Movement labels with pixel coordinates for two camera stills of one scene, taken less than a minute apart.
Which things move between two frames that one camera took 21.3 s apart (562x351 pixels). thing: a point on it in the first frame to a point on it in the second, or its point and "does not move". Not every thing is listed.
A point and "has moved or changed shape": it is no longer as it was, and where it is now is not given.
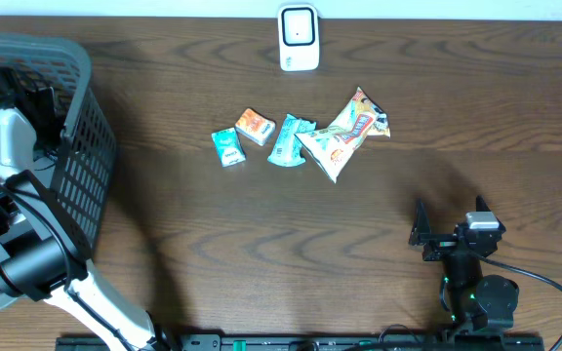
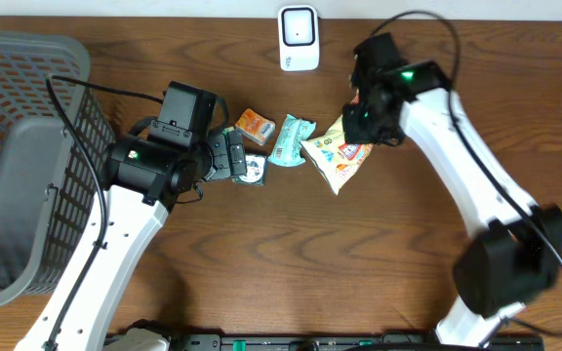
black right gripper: (440, 243) to (353, 136)
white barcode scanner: (299, 37) does not move
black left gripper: (60, 128) to (229, 146)
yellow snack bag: (333, 148) has moved or changed shape
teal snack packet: (287, 149) does not move
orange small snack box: (256, 126) does not move
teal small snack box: (228, 146) has moved or changed shape
